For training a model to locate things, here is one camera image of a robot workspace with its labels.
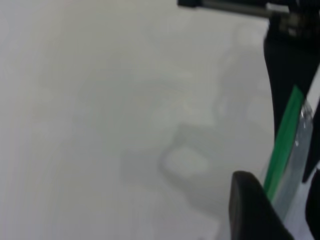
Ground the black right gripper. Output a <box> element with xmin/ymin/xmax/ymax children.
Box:
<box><xmin>176</xmin><ymin>0</ymin><xmax>320</xmax><ymax>143</ymax></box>

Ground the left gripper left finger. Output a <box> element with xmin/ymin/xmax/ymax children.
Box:
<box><xmin>228</xmin><ymin>170</ymin><xmax>296</xmax><ymax>240</ymax></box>

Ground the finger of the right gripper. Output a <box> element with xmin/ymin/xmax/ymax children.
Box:
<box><xmin>301</xmin><ymin>96</ymin><xmax>320</xmax><ymax>184</ymax></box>

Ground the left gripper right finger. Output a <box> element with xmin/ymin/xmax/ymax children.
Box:
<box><xmin>305</xmin><ymin>179</ymin><xmax>320</xmax><ymax>240</ymax></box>

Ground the white paper stack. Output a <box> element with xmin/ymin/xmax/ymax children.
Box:
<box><xmin>284</xmin><ymin>169</ymin><xmax>320</xmax><ymax>240</ymax></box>

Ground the clear zip bag green zipper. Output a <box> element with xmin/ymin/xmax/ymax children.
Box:
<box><xmin>262</xmin><ymin>84</ymin><xmax>320</xmax><ymax>240</ymax></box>

